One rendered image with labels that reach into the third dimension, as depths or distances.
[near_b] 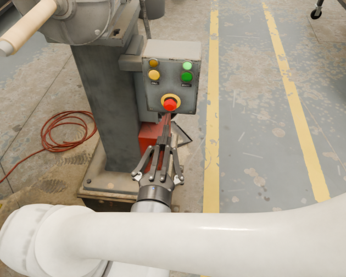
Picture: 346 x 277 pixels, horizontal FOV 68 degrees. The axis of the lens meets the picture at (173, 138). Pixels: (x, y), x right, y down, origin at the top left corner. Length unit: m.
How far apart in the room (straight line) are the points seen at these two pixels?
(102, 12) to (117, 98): 0.43
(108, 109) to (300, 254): 0.98
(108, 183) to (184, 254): 1.20
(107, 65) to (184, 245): 0.79
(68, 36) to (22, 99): 1.92
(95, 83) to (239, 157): 1.21
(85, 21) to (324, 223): 0.65
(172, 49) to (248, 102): 1.67
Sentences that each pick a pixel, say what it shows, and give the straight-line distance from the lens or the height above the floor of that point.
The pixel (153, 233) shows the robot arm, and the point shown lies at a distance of 0.27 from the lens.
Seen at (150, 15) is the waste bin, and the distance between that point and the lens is 3.57.
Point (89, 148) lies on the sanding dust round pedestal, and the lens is 1.99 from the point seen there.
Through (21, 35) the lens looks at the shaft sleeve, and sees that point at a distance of 0.58.
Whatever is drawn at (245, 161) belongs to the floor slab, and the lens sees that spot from 1.90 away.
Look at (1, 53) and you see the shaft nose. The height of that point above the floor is 1.25.
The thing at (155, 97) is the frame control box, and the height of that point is 0.99.
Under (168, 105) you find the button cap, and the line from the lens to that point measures 0.76.
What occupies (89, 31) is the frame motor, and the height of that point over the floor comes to 1.17.
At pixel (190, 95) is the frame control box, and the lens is 0.76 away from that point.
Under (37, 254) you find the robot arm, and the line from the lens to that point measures 0.42.
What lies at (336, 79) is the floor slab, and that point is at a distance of 2.95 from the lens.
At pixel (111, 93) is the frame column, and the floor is 0.84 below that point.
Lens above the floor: 1.49
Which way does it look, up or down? 49 degrees down
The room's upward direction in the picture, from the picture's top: straight up
